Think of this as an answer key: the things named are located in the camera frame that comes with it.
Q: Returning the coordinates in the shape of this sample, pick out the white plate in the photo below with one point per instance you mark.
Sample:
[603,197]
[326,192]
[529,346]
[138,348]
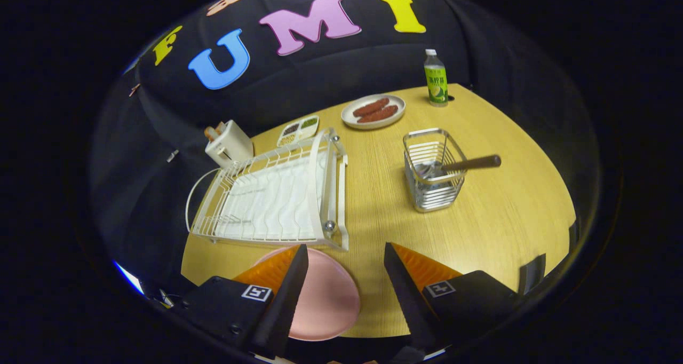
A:
[347,116]

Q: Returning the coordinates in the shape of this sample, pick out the pink clip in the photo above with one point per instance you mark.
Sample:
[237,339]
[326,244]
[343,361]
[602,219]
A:
[134,89]

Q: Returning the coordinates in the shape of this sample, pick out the black backdrop cloth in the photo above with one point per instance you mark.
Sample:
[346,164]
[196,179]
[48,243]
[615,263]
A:
[299,81]

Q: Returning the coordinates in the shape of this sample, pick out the white divided grain tray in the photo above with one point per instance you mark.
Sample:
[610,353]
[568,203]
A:
[299,132]

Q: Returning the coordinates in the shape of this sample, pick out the white clip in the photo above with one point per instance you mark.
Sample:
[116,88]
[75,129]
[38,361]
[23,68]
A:
[172,156]

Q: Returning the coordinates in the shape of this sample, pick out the toast slice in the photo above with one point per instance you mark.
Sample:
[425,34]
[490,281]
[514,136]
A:
[219,128]
[210,134]

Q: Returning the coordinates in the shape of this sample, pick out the brown meat patty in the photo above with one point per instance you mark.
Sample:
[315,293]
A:
[379,114]
[371,107]

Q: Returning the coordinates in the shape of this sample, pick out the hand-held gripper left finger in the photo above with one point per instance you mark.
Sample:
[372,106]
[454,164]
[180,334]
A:
[288,300]

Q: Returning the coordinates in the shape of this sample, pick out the green label plastic bottle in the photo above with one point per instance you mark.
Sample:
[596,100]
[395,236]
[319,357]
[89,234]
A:
[436,84]

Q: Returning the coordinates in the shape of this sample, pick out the pink plate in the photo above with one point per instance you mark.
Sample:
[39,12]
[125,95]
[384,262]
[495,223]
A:
[325,300]

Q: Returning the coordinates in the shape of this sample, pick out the bright screen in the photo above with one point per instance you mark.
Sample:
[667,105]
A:
[129,277]

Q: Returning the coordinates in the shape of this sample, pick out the white toaster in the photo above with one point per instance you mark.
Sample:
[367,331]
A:
[232,148]

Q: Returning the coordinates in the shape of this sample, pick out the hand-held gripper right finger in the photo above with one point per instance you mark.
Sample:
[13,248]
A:
[405,300]

